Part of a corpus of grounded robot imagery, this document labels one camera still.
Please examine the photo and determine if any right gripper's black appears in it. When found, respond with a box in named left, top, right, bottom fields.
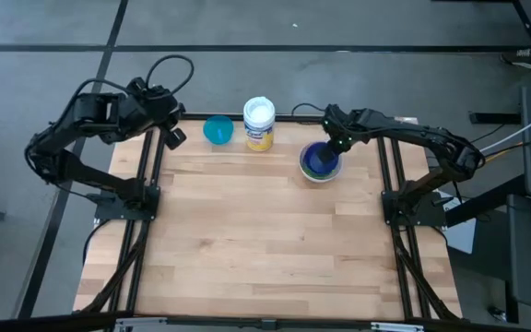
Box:
left=313, top=104, right=357, bottom=169

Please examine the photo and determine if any white hanging cable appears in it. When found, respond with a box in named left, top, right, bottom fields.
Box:
left=479, top=104, right=531, bottom=154

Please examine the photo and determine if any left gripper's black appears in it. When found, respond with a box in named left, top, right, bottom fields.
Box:
left=145, top=87, right=188, bottom=151

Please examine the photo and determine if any short black frame bar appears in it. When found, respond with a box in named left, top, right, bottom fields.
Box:
left=180, top=113, right=327, bottom=124

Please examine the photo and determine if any dark office desk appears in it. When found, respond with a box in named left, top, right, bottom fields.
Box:
left=444, top=85, right=531, bottom=324

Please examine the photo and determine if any black aluminium table rail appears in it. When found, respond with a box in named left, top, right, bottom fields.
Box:
left=375, top=136, right=408, bottom=320
left=107, top=128, right=154, bottom=315
left=389, top=136, right=431, bottom=320
left=126, top=128, right=166, bottom=315

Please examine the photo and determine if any blue plastic cup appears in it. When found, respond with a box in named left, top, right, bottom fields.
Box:
left=202, top=114, right=235, bottom=147

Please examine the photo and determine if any long black frame bar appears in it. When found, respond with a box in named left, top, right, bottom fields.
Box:
left=0, top=312, right=531, bottom=332

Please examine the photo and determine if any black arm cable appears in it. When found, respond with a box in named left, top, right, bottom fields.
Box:
left=144, top=53, right=196, bottom=99
left=290, top=101, right=327, bottom=117

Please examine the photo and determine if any dark blue bowl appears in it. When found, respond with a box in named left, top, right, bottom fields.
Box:
left=301, top=140, right=341, bottom=177

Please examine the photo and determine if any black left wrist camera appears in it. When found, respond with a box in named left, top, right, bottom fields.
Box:
left=127, top=77, right=154, bottom=96

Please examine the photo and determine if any white paper sheet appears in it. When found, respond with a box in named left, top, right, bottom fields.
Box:
left=443, top=189, right=478, bottom=255

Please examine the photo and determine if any yellow hanging cable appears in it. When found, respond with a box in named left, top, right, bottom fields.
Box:
left=484, top=146, right=525, bottom=163

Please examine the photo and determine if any silver metal bracket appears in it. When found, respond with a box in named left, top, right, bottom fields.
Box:
left=370, top=321, right=426, bottom=332
left=114, top=316, right=168, bottom=331

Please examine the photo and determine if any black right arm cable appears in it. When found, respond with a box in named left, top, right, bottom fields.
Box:
left=290, top=101, right=327, bottom=117

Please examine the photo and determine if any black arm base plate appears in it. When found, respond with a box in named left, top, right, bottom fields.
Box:
left=381, top=188, right=449, bottom=228
left=93, top=184, right=161, bottom=221

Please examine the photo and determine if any Lysol wipes canister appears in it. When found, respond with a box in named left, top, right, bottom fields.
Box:
left=242, top=95, right=277, bottom=153

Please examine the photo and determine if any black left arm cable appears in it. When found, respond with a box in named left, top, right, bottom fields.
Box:
left=144, top=53, right=196, bottom=99

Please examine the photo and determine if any green bowl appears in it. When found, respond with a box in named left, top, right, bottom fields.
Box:
left=299, top=151, right=343, bottom=181

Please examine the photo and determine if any seated person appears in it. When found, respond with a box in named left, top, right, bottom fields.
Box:
left=500, top=20, right=531, bottom=107

